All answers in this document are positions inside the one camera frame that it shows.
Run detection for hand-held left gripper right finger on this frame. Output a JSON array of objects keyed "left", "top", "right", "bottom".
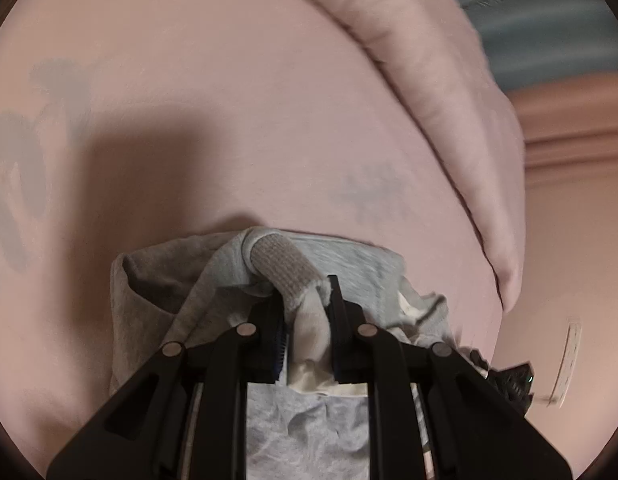
[{"left": 326, "top": 275, "right": 574, "bottom": 480}]

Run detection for teal curtain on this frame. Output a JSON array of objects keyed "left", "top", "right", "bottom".
[{"left": 429, "top": 0, "right": 618, "bottom": 92}]

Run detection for pink curtain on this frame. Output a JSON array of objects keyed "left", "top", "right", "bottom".
[{"left": 509, "top": 77, "right": 618, "bottom": 171}]

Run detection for pink comforter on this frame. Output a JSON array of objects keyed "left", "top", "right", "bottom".
[{"left": 261, "top": 0, "right": 528, "bottom": 313}]

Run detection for grey lettered sweatshirt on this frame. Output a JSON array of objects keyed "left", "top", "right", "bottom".
[{"left": 109, "top": 226, "right": 462, "bottom": 480}]

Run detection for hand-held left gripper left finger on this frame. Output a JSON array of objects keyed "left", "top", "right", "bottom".
[{"left": 46, "top": 300, "right": 290, "bottom": 480}]

